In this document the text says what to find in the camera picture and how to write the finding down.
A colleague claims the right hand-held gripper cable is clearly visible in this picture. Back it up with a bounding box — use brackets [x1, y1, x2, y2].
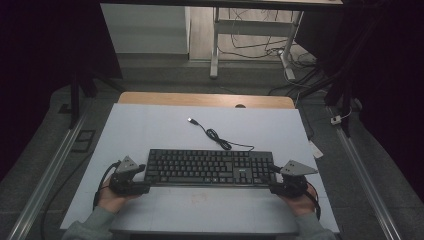
[304, 181, 322, 221]

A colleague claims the white desk frame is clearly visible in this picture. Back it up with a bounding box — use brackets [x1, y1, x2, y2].
[209, 6, 305, 81]

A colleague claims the aluminium rail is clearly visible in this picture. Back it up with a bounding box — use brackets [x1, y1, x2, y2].
[327, 105, 403, 240]
[6, 109, 90, 240]

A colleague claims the white table mat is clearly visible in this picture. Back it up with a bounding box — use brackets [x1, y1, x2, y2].
[59, 103, 341, 234]

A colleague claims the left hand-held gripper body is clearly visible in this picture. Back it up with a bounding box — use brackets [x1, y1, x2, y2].
[109, 155, 140, 197]

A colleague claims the person's right hand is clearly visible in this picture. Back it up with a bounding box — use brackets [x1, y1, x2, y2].
[279, 182, 318, 218]

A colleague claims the black keyboard cable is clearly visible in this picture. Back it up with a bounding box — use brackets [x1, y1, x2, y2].
[187, 117, 256, 152]

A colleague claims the black metal stand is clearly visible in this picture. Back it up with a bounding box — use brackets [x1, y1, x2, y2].
[299, 64, 355, 138]
[67, 68, 125, 130]

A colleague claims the tangle of black cables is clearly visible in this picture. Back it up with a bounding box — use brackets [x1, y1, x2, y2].
[217, 8, 318, 69]

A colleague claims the dark curtain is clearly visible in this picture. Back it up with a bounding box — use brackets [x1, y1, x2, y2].
[294, 0, 424, 203]
[0, 0, 123, 183]

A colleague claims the black floor cable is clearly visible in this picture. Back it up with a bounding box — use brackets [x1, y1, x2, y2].
[40, 150, 95, 240]

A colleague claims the left hand-held gripper cable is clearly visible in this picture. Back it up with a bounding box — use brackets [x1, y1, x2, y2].
[92, 160, 122, 211]

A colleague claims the white paper tag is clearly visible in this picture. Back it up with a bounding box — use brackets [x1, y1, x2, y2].
[307, 139, 325, 160]

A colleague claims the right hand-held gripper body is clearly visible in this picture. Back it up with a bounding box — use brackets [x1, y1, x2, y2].
[279, 159, 320, 199]

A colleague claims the person's left hand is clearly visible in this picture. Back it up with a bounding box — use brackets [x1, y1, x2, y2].
[96, 178, 141, 214]

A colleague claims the grey cabinet panel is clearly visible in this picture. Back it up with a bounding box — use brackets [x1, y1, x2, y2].
[100, 3, 190, 55]

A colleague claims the hand-held gripper cable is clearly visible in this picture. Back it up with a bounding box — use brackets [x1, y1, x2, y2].
[92, 160, 122, 211]
[304, 181, 322, 221]

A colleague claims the black keyboard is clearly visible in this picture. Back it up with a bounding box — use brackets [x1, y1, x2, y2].
[143, 148, 278, 188]

